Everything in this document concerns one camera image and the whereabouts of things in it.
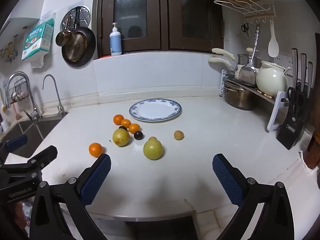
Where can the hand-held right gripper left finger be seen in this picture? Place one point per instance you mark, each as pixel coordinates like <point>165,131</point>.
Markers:
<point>97,177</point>

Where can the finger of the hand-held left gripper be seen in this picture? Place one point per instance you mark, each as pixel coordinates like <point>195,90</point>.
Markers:
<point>16,141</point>
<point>42,156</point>

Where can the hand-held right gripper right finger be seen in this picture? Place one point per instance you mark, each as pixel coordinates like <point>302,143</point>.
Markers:
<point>228,180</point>

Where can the orange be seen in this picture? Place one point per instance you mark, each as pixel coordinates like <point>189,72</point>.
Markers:
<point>134,128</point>
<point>95,149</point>
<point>126,123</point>
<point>118,119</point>

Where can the yellow-green pear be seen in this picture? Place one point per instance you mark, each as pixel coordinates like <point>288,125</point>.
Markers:
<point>121,137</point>

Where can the dark purple plum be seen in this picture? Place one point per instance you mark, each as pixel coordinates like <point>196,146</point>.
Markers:
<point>138,135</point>
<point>122,127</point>

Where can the green pear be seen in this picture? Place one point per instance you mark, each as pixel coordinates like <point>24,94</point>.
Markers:
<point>153,150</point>

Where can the small brown fruit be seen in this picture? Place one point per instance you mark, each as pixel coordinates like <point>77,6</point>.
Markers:
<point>179,134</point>

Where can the blue patterned white plate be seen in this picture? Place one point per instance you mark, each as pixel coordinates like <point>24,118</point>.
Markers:
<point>155,110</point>

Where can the steel sink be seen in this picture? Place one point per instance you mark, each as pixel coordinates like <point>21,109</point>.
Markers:
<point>37,132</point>

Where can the tall chrome faucet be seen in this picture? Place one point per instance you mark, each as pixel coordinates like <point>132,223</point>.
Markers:
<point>35,110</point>

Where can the thin chrome faucet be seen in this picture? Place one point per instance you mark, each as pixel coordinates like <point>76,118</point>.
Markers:
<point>59,100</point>

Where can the black knife block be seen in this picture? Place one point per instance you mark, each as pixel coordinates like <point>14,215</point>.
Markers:
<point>290,130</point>

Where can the large steel pot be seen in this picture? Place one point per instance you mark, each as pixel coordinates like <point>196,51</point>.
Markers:
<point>240,100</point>

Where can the white legged dish rack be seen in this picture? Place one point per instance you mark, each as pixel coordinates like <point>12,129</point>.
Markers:
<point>276,107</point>

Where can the brown wooden board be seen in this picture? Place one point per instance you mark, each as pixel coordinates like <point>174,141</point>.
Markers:
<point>313,152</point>

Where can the green white cardboard box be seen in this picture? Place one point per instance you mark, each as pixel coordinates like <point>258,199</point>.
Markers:
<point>37,40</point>

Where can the black kitchen scissors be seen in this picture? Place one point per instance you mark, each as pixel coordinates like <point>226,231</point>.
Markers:
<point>295,97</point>

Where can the steel scoop strainer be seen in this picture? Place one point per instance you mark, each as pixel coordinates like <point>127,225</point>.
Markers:
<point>247,75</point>

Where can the white ceramic pot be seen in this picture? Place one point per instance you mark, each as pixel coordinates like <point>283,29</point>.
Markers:
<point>271,80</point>

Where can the black frying pan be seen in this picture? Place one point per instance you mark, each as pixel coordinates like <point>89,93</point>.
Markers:
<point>77,48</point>

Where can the small brass pan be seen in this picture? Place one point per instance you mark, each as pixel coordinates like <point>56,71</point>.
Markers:
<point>62,38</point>

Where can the white blue pump bottle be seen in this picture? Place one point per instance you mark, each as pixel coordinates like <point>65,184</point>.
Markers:
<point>115,42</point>

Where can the white rice paddle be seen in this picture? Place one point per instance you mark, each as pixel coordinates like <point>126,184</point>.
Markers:
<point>273,46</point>

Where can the round metal steamer rack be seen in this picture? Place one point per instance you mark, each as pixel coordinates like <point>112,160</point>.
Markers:
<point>84,13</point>

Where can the brass wall hook rack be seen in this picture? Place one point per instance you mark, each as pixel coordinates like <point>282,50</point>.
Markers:
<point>10,52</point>

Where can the white wall socket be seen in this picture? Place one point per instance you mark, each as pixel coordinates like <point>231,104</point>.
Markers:
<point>285,59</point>

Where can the black wall scissors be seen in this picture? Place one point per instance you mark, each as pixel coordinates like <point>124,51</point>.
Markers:
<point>245,28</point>

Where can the dark wooden window frame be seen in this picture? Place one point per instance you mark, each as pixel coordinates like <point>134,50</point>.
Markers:
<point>163,17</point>

